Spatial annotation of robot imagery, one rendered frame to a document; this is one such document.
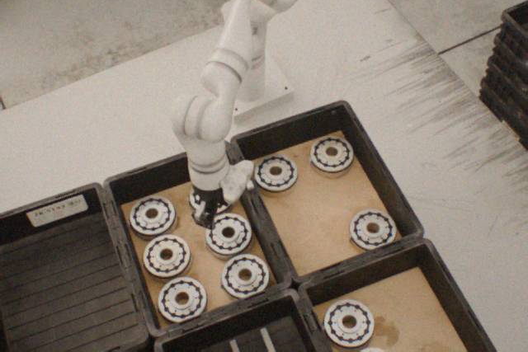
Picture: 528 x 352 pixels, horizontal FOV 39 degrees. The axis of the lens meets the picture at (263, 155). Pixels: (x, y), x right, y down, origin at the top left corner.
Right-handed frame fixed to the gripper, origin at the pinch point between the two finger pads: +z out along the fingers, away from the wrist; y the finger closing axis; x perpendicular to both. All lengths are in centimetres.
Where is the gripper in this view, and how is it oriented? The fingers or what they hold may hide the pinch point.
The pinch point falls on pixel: (216, 212)
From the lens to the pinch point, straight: 150.8
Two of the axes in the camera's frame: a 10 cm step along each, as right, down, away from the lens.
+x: 9.1, 3.2, -2.6
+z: 0.3, 5.7, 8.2
